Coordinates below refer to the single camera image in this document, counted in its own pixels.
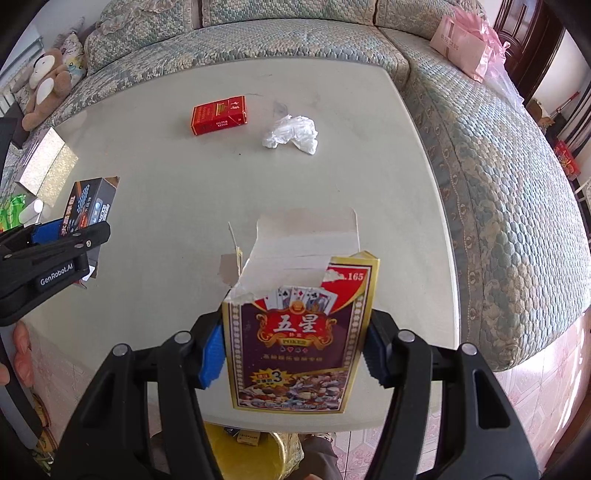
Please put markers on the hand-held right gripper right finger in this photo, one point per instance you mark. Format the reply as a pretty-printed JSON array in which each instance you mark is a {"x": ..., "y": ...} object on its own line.
[{"x": 376, "y": 355}]

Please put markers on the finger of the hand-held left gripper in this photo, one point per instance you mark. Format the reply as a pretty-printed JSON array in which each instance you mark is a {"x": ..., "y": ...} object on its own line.
[
  {"x": 46, "y": 231},
  {"x": 87, "y": 236}
]

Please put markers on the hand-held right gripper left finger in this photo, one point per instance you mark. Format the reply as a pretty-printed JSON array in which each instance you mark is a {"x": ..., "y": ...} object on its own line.
[{"x": 212, "y": 355}]

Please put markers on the black printed box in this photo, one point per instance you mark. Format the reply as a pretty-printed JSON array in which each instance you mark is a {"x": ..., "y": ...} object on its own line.
[{"x": 92, "y": 203}]

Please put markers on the playing card box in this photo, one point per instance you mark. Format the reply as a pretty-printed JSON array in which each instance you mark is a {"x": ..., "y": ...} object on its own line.
[{"x": 295, "y": 350}]

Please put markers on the yellow lined trash bin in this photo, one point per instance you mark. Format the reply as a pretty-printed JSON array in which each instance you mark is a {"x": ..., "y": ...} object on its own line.
[{"x": 258, "y": 454}]

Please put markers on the person's left hand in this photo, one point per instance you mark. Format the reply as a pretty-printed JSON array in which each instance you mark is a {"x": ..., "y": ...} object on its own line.
[{"x": 21, "y": 353}]

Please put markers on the white tissue pack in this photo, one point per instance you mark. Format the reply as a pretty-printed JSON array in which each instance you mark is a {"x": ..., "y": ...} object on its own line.
[{"x": 34, "y": 212}]

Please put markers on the green snack bag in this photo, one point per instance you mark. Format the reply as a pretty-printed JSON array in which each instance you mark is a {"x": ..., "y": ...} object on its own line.
[{"x": 9, "y": 213}]

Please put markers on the patterned white tissue box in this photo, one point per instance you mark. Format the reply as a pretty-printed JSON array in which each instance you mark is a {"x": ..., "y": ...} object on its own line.
[{"x": 46, "y": 166}]

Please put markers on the cream coffee table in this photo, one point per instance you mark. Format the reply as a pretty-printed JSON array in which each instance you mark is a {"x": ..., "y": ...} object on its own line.
[{"x": 184, "y": 184}]

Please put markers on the person's leg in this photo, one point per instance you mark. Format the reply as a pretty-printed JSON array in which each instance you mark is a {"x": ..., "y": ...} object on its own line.
[{"x": 318, "y": 457}]

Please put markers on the brown teddy bear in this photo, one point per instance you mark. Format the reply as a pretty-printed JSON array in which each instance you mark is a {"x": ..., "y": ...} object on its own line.
[{"x": 44, "y": 85}]

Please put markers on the printed white pillow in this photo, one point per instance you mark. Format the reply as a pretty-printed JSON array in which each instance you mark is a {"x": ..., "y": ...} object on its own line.
[{"x": 74, "y": 55}]

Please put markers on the red cigarette pack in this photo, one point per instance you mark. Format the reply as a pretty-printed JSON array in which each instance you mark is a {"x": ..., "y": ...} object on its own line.
[{"x": 219, "y": 115}]

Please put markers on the crumpled white tissue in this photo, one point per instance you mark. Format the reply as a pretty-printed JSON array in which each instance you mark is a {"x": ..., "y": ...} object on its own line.
[{"x": 293, "y": 134}]

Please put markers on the red gift box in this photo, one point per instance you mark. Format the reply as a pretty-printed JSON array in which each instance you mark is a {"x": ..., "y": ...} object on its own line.
[{"x": 568, "y": 159}]

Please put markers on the cardboard box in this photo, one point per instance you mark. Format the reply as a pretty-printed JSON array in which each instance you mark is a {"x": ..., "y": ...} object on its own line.
[{"x": 540, "y": 113}]

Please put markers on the pink plastic bag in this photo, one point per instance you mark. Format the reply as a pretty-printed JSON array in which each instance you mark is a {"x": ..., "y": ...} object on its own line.
[{"x": 504, "y": 69}]

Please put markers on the broom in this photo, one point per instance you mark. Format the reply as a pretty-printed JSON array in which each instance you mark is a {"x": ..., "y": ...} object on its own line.
[{"x": 565, "y": 104}]

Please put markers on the pink gift bag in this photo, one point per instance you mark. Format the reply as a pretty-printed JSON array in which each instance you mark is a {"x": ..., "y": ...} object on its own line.
[{"x": 461, "y": 44}]

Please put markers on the dark wooden door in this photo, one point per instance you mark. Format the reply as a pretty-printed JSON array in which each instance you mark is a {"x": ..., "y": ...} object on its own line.
[{"x": 526, "y": 41}]

